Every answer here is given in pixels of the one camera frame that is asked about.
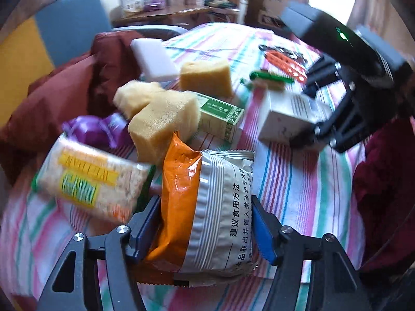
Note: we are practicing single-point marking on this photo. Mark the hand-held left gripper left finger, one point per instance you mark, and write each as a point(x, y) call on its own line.
point(149, 220)

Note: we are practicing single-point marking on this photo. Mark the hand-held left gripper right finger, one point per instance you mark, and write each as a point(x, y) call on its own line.
point(262, 233)

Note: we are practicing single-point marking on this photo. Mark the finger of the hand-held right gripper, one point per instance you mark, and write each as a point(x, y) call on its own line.
point(356, 120)
point(324, 76)

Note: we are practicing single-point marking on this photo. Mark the orange silver snack packet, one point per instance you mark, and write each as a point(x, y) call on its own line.
point(210, 207)

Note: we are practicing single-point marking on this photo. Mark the striped cloth covered desktop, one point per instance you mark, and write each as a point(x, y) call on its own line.
point(291, 184)

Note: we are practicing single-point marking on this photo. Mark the orange black plastic tool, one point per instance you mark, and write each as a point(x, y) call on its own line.
point(285, 63)

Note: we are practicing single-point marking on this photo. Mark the yellow green rice cracker packet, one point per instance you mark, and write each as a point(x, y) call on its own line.
point(90, 181)

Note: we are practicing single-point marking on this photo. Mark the large yellow sponge block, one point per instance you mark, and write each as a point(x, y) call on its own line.
point(162, 120)

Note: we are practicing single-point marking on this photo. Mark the purple plastic wrapper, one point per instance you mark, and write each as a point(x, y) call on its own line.
point(94, 131)

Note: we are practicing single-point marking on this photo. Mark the green white carton box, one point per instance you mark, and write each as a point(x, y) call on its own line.
point(217, 116)

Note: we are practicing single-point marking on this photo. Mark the wedge yellow sponge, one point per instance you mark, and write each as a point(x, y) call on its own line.
point(207, 76)

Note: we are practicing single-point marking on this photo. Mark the wooden cabinet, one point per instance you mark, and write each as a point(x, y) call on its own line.
point(227, 1)

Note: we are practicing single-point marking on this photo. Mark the small yellow sponge block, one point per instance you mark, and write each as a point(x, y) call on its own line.
point(133, 97)

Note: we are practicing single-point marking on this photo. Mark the maroon jacket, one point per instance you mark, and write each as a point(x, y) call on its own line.
point(64, 87)

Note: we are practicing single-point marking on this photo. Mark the white sponge block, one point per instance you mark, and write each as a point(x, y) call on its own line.
point(152, 56)

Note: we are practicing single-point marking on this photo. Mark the wooden side table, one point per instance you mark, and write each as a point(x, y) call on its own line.
point(162, 16)

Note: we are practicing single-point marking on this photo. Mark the purple packet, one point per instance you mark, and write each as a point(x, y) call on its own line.
point(155, 2)

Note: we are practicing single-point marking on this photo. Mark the grey yellow blue armchair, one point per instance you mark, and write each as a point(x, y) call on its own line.
point(74, 29)

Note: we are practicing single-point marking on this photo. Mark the white container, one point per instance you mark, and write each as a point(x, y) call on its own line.
point(130, 0)

